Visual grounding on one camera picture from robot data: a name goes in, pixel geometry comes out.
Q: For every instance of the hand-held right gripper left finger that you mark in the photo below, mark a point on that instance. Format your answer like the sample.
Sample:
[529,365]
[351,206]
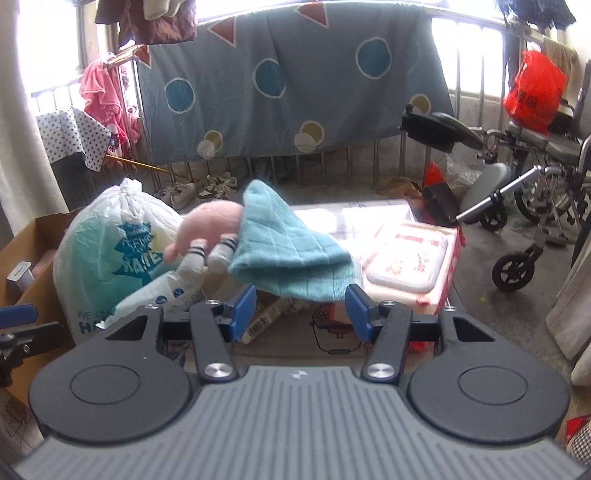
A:
[244,307]

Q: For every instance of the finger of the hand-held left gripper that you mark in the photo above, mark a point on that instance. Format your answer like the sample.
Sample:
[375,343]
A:
[18,315]

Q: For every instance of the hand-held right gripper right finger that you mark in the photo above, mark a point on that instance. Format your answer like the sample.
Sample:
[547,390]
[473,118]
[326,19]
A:
[358,314]

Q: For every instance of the cardboard box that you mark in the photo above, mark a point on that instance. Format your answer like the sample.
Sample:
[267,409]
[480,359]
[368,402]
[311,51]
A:
[46,295]

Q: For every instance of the white yogurt cup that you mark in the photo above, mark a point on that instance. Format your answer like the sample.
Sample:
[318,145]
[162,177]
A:
[18,274]

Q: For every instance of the teal towel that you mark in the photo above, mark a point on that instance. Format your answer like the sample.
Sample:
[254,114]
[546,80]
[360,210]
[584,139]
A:
[286,249]

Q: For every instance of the white blue tissue pack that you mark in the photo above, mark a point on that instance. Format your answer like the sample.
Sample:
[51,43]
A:
[161,290]

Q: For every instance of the pink plush toy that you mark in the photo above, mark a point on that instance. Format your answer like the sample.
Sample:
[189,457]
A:
[207,219]

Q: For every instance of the pink wet wipes pack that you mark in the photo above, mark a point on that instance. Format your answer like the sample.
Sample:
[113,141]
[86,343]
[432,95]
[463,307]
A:
[406,258]

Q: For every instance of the white green plastic bag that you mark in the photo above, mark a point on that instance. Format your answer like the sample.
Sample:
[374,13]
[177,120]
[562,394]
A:
[101,240]

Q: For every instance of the patterned sneaker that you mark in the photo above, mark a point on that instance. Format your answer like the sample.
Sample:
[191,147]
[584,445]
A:
[218,184]

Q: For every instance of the white sneaker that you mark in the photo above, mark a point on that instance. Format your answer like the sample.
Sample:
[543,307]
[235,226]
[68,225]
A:
[182,194]

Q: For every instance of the pale curtain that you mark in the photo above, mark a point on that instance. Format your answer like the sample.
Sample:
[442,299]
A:
[23,161]
[572,300]

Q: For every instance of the polka dot cloth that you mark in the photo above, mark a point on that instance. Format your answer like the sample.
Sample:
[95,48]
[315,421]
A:
[69,134]

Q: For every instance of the grey blanket with circles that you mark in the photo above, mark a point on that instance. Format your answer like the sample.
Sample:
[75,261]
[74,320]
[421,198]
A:
[300,92]

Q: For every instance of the pink hanging garment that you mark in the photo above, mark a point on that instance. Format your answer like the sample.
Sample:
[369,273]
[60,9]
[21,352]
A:
[106,101]

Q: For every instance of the red checkered cloth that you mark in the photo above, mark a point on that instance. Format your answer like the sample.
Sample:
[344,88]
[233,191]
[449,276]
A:
[579,431]

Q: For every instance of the wheelchair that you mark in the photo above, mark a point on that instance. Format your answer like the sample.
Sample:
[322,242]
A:
[545,143]

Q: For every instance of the metal railing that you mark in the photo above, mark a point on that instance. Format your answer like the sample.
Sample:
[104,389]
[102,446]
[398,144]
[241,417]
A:
[458,78]

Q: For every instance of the red plastic bag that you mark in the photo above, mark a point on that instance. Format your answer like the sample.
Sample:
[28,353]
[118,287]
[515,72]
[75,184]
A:
[535,97]

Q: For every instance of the dark brown hanging garment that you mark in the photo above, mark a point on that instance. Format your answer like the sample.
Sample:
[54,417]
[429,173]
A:
[157,30]

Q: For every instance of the white hanging garment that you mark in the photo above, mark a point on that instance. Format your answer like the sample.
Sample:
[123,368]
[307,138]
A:
[166,8]

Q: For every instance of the beige hanging towel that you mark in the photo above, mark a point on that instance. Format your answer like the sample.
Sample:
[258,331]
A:
[561,57]

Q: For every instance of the dark hanging clothes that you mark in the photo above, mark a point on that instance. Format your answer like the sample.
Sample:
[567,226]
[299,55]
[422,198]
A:
[535,11]

